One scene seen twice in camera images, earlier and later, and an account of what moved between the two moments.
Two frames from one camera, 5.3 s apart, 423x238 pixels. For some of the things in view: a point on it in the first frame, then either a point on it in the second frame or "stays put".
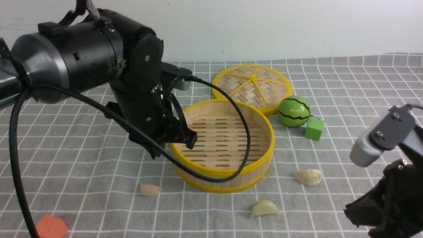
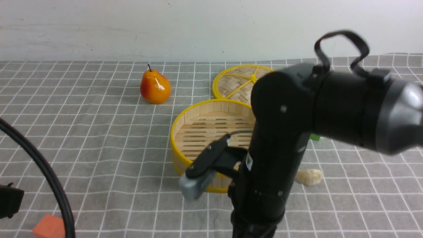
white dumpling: (309, 177) stays put
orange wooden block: (50, 226) stays put
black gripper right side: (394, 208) → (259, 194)
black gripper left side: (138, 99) → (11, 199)
